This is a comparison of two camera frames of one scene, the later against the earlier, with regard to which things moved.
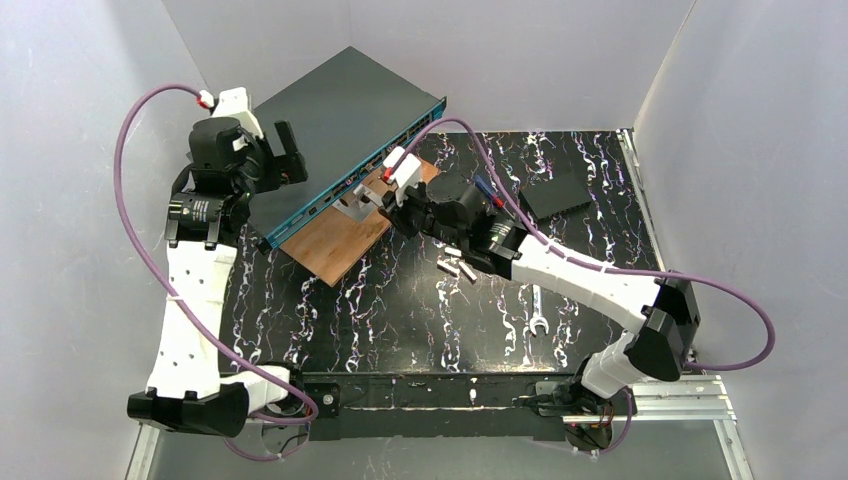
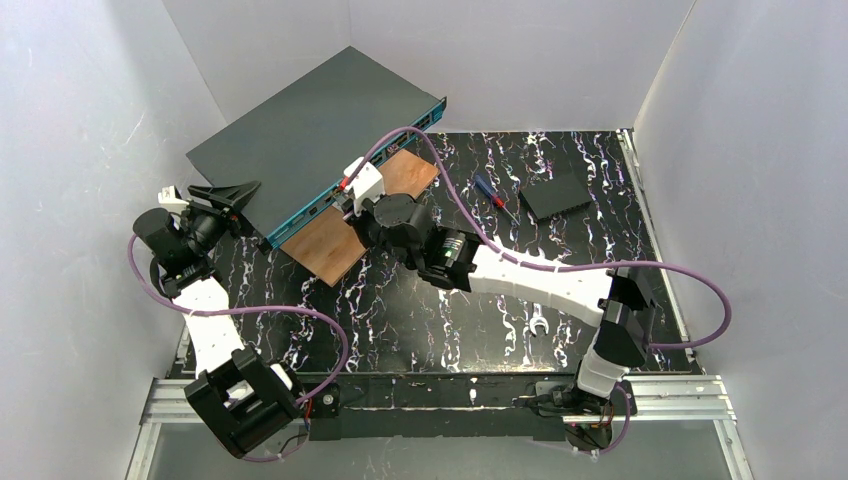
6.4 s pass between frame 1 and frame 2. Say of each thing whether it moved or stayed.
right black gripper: moved
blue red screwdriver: stayed
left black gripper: moved
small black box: stayed
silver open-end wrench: stayed
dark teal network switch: stayed
